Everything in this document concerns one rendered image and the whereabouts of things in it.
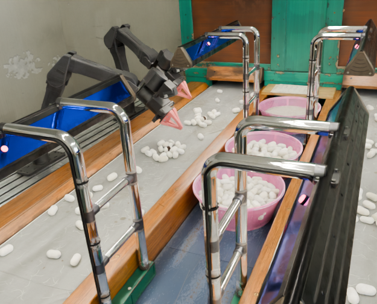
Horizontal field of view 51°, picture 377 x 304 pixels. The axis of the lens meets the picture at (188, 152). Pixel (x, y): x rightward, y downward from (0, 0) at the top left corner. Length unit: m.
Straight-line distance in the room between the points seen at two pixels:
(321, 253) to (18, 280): 0.75
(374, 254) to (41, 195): 0.91
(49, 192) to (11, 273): 0.32
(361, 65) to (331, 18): 0.80
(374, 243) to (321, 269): 0.65
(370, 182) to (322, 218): 0.86
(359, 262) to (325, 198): 0.52
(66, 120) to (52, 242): 0.36
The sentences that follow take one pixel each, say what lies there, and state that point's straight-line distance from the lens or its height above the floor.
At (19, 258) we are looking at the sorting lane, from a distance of 1.08.
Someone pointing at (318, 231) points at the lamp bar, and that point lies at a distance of 0.43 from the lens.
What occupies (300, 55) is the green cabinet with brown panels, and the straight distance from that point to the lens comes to 2.07.
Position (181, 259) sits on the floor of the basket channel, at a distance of 1.06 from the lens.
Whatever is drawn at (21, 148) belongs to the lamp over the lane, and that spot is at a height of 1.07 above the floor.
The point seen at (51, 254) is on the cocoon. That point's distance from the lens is 1.03.
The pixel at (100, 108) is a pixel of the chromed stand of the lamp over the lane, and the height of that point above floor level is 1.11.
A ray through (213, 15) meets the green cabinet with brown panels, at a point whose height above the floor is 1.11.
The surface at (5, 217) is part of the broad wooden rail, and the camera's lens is 1.21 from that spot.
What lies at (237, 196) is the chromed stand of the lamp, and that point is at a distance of 0.73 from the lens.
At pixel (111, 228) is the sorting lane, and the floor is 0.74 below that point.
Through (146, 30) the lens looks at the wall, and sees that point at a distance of 3.38.
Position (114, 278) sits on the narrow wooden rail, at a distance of 0.92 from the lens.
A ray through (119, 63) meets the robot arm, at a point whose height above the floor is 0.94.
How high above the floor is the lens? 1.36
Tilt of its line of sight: 25 degrees down
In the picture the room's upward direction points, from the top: 4 degrees counter-clockwise
